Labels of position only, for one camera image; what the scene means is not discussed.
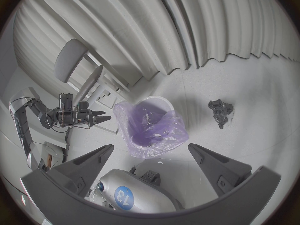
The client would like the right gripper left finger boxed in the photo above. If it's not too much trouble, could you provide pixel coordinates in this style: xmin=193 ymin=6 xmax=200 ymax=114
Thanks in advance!
xmin=48 ymin=144 xmax=114 ymax=197

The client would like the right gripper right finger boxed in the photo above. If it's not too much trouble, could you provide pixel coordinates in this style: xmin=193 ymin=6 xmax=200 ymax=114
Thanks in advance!
xmin=187 ymin=143 xmax=253 ymax=197

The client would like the purple plastic bag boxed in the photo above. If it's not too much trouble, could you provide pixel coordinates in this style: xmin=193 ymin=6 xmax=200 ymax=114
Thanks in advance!
xmin=113 ymin=102 xmax=190 ymax=160

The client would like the black plastic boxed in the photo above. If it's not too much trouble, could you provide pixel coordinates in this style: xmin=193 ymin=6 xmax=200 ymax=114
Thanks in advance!
xmin=208 ymin=99 xmax=235 ymax=129

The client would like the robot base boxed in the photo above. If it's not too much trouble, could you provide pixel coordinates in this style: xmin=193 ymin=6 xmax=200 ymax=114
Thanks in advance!
xmin=84 ymin=165 xmax=185 ymax=214

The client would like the white trash bin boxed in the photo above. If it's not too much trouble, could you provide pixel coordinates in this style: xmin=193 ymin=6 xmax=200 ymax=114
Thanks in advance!
xmin=128 ymin=96 xmax=178 ymax=153

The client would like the grey and white chair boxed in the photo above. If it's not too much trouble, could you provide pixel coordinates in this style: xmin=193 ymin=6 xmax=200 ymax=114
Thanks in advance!
xmin=53 ymin=38 xmax=131 ymax=135

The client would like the white curtain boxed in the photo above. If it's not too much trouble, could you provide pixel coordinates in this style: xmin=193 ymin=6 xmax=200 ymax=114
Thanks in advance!
xmin=13 ymin=0 xmax=191 ymax=98
xmin=153 ymin=0 xmax=300 ymax=68

